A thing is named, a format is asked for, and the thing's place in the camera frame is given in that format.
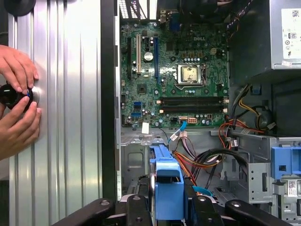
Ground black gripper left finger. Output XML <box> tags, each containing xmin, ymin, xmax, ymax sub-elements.
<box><xmin>50</xmin><ymin>194</ymin><xmax>153</xmax><ymax>226</ymax></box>

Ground grey metal disk bay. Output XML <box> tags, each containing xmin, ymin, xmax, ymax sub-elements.
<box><xmin>119</xmin><ymin>137</ymin><xmax>247</xmax><ymax>226</ymax></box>

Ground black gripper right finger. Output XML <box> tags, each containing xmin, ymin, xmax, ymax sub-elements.
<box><xmin>190</xmin><ymin>195</ymin><xmax>293</xmax><ymax>226</ymax></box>

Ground white expansion slot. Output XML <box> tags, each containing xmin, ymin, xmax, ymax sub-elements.
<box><xmin>135</xmin><ymin>33</ymin><xmax>142</xmax><ymax>75</ymax></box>

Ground black case fan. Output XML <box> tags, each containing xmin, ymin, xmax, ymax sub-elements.
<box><xmin>180</xmin><ymin>0</ymin><xmax>232</xmax><ymax>24</ymax></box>

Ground round black tool blue ring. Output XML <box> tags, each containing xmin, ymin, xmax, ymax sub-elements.
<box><xmin>0</xmin><ymin>83</ymin><xmax>41</xmax><ymax>113</ymax></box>

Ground thick black cable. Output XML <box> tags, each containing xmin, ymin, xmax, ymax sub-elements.
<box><xmin>195</xmin><ymin>147</ymin><xmax>249</xmax><ymax>182</ymax></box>

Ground black round disc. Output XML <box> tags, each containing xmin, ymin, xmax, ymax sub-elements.
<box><xmin>4</xmin><ymin>0</ymin><xmax>38</xmax><ymax>17</ymax></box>

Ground person's right hand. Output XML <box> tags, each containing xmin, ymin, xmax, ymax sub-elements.
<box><xmin>0</xmin><ymin>96</ymin><xmax>42</xmax><ymax>161</ymax></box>

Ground yellow black wire bundle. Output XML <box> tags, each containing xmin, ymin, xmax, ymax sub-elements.
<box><xmin>231</xmin><ymin>84</ymin><xmax>276</xmax><ymax>133</ymax></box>

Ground grey metal drive cage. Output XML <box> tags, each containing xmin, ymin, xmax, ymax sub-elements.
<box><xmin>246</xmin><ymin>136</ymin><xmax>301</xmax><ymax>226</ymax></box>

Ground black open PC case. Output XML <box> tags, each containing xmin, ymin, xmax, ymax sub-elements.
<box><xmin>100</xmin><ymin>0</ymin><xmax>301</xmax><ymax>226</ymax></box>

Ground blue plastic drive latch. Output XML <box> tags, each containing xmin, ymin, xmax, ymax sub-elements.
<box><xmin>270</xmin><ymin>145</ymin><xmax>301</xmax><ymax>181</ymax></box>

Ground blue expansion slot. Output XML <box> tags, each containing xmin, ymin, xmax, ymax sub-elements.
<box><xmin>153</xmin><ymin>36</ymin><xmax>162</xmax><ymax>84</ymax></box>

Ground hard disk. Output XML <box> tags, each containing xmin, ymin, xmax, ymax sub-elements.
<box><xmin>148</xmin><ymin>144</ymin><xmax>191</xmax><ymax>226</ymax></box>

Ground long black expansion slot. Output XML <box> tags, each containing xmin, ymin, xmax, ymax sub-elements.
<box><xmin>126</xmin><ymin>36</ymin><xmax>133</xmax><ymax>80</ymax></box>

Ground person's left hand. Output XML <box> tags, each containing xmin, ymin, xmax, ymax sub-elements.
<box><xmin>0</xmin><ymin>44</ymin><xmax>40</xmax><ymax>93</ymax></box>

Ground green motherboard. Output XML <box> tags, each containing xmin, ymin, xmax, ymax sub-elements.
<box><xmin>119</xmin><ymin>21</ymin><xmax>230</xmax><ymax>129</ymax></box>

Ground grey power supply unit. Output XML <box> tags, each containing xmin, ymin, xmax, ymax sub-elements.
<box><xmin>229</xmin><ymin>0</ymin><xmax>301</xmax><ymax>83</ymax></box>

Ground silver CPU socket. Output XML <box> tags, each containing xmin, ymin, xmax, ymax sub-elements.
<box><xmin>176</xmin><ymin>63</ymin><xmax>207</xmax><ymax>88</ymax></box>

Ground blue SATA wire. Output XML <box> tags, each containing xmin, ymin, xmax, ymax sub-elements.
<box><xmin>164</xmin><ymin>119</ymin><xmax>214</xmax><ymax>198</ymax></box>

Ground red orange wire bundle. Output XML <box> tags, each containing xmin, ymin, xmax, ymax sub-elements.
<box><xmin>218</xmin><ymin>119</ymin><xmax>268</xmax><ymax>151</ymax></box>

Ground red yellow power wire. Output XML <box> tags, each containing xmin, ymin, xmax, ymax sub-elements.
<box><xmin>173</xmin><ymin>150</ymin><xmax>223</xmax><ymax>189</ymax></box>

